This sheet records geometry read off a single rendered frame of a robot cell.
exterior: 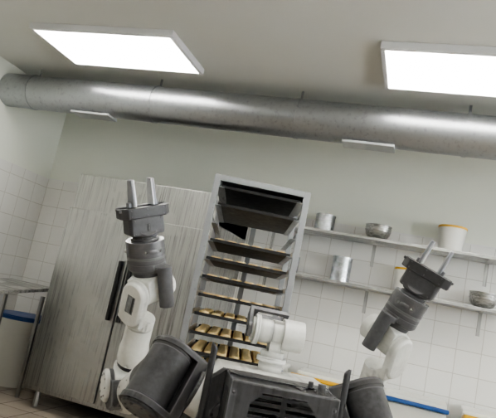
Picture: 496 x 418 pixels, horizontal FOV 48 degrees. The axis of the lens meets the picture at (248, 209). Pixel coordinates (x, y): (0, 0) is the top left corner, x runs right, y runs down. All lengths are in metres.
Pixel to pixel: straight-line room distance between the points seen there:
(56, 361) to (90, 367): 0.33
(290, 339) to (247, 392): 0.22
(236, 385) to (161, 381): 0.19
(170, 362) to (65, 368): 3.93
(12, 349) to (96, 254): 1.39
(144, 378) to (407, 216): 4.29
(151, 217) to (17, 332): 4.62
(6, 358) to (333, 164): 3.59
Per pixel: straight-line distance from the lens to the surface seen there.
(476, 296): 4.92
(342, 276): 4.95
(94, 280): 4.96
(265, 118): 4.55
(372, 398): 1.24
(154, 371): 1.15
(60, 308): 5.11
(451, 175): 5.34
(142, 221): 1.27
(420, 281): 1.38
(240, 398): 1.02
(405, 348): 1.40
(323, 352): 5.20
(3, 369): 5.91
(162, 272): 1.27
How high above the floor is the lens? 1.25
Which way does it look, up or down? 9 degrees up
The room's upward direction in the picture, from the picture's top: 12 degrees clockwise
